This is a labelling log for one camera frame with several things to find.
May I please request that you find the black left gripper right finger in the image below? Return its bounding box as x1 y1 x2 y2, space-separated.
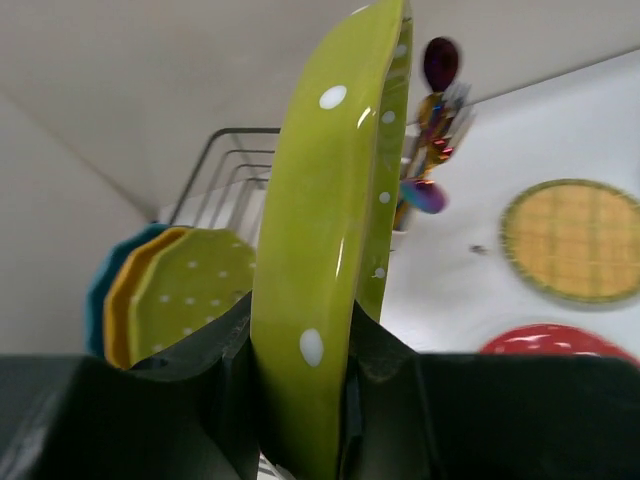
340 307 639 479

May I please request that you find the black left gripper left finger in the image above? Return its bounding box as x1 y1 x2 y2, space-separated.
1 298 260 479

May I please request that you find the yellow polka dot bowl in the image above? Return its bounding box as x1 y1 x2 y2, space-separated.
102 223 188 369

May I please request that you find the green polka dot bowl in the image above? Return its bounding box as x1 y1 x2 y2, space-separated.
128 229 256 364
250 1 413 479

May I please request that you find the blue polka dot bowl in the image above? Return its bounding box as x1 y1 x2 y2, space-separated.
84 222 168 359

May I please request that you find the red plate with teal flower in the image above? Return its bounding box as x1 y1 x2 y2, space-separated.
479 323 639 365

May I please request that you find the woven bamboo pattern plate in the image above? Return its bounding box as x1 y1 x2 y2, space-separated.
499 179 639 305

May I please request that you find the white cutlery holder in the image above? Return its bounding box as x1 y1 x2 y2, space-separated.
390 123 421 252

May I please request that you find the metal wire dish rack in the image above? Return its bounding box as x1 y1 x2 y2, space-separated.
164 127 281 226

